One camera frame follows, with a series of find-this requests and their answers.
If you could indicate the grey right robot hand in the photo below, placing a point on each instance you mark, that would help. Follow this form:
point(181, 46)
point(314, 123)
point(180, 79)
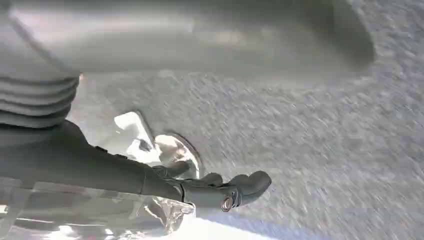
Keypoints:
point(198, 33)

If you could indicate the white glossy object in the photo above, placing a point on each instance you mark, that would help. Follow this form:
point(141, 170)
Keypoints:
point(132, 132)

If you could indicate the ribbed grey right arm sleeve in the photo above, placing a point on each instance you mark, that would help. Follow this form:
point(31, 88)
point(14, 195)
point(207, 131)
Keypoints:
point(33, 99)

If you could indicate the white board edge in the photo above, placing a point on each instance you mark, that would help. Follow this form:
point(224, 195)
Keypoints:
point(225, 232)

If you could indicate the clear plastic wrap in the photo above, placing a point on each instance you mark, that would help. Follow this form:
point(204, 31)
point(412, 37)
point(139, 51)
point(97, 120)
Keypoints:
point(99, 218)

